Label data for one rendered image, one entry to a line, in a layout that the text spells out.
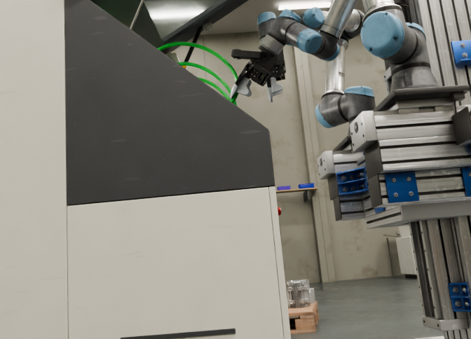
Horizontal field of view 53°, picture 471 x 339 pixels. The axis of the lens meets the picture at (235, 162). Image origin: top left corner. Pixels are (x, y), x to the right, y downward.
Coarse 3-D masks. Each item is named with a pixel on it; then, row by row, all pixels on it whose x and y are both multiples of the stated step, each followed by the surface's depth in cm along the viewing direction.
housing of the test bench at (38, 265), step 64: (0, 0) 146; (0, 64) 141; (64, 64) 140; (0, 128) 137; (64, 128) 136; (0, 192) 133; (64, 192) 132; (0, 256) 130; (64, 256) 128; (0, 320) 126; (64, 320) 125
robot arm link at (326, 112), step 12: (348, 36) 216; (336, 60) 212; (336, 72) 210; (336, 84) 208; (324, 96) 207; (336, 96) 204; (324, 108) 205; (336, 108) 200; (324, 120) 206; (336, 120) 202
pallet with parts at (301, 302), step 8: (296, 280) 466; (304, 280) 449; (288, 288) 420; (296, 288) 420; (304, 288) 421; (288, 296) 424; (296, 296) 419; (304, 296) 421; (312, 296) 448; (288, 304) 423; (296, 304) 418; (304, 304) 419; (312, 304) 439; (296, 312) 385; (304, 312) 383; (312, 312) 381; (296, 320) 382; (304, 320) 381; (312, 320) 380; (296, 328) 381; (304, 328) 380; (312, 328) 379
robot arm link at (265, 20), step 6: (264, 12) 187; (270, 12) 187; (258, 18) 189; (264, 18) 186; (270, 18) 186; (258, 24) 188; (264, 24) 186; (270, 24) 186; (264, 30) 185; (264, 36) 185
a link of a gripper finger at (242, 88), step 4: (244, 80) 168; (248, 80) 168; (240, 84) 168; (244, 84) 168; (232, 88) 169; (236, 88) 168; (240, 88) 169; (244, 88) 168; (232, 92) 169; (240, 92) 169; (244, 92) 168; (248, 92) 168; (232, 96) 170
